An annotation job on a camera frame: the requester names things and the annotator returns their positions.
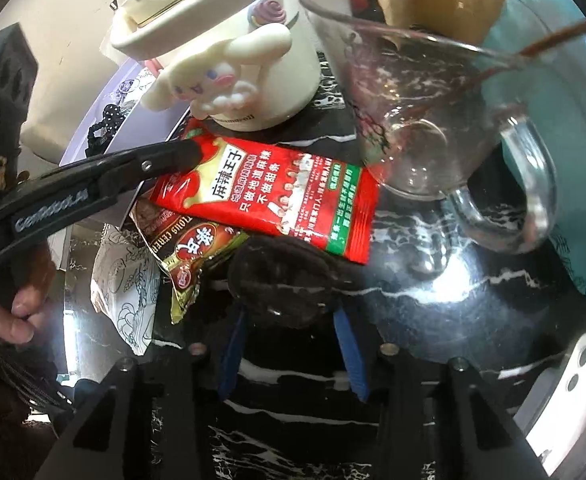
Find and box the red snack packet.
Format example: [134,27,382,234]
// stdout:
[149,119,380,265]

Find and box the teal plastic bag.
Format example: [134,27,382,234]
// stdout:
[483,0,586,303]

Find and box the clear glass mug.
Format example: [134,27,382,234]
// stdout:
[298,0,559,256]

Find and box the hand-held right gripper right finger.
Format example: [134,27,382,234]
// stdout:
[332,306,549,480]

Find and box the white smartphone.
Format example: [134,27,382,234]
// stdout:
[516,332,586,478]

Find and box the lavender gift box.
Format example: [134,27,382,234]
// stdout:
[58,55,199,231]

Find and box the brown snack packet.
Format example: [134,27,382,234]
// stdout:
[130,199,249,326]

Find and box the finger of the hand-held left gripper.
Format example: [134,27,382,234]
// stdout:
[93,139,204,187]

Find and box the person's left hand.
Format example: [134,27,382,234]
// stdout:
[0,245,56,343]

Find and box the black cable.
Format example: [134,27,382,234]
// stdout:
[0,350,74,411]

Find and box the black polka-dot scrunchie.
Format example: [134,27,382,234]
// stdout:
[87,102,126,156]

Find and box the brown paper bag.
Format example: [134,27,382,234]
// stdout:
[373,0,514,46]

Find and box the cream cartoon water bottle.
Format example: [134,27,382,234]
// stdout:
[109,0,324,133]

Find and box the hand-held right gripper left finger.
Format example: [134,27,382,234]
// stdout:
[33,306,248,480]

